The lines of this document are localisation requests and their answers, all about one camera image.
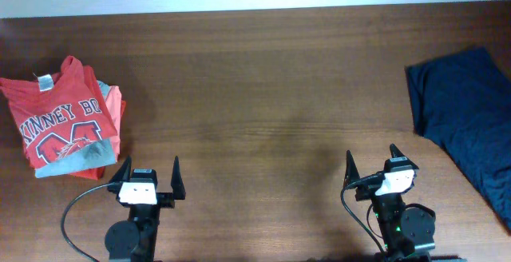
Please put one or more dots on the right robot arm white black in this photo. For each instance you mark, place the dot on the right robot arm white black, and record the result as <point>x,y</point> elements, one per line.
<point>406,230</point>

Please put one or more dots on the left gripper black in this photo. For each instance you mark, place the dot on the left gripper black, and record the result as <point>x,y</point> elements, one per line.
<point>166,200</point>

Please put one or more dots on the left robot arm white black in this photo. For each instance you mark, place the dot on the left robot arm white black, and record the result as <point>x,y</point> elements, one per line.
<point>134,239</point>

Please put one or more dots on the grey folded t-shirt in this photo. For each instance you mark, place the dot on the grey folded t-shirt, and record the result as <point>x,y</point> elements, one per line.
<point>76,160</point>

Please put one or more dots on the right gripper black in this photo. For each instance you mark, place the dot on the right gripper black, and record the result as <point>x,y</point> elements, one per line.
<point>351,172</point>

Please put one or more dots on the navy blue shorts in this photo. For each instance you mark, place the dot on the navy blue shorts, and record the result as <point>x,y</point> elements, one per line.
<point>461,102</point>

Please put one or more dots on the red printed t-shirt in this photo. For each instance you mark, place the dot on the red printed t-shirt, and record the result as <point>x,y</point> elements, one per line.
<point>57,122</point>

